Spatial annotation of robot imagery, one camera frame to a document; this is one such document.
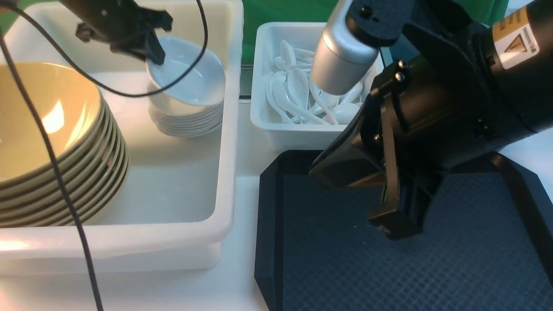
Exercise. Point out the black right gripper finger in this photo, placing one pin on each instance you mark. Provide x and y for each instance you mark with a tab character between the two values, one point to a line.
409	189

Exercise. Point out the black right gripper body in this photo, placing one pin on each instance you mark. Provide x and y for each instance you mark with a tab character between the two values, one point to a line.
422	126

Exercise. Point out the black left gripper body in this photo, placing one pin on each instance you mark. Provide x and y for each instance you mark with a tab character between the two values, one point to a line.
121	24

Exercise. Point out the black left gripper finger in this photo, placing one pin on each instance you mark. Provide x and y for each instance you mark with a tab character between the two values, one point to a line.
153	49

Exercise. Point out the white sauce dish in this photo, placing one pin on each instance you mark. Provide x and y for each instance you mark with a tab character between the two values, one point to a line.
198	75

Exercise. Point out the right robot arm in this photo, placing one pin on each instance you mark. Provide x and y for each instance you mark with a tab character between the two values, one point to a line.
446	37

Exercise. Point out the stack of white dishes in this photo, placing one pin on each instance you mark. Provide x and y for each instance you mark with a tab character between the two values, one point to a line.
174	118

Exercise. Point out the black serving tray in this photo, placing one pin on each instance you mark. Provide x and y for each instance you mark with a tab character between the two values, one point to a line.
486	245

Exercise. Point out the stack of yellow bowls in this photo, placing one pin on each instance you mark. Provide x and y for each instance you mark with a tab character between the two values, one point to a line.
91	153

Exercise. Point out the pile of white spoons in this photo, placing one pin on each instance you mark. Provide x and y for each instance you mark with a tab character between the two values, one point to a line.
293	95

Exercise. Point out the white spoon tray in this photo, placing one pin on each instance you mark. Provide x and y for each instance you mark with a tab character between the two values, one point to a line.
292	136

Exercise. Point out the large white plastic bin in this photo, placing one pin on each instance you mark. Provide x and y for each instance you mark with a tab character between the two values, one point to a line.
177	203

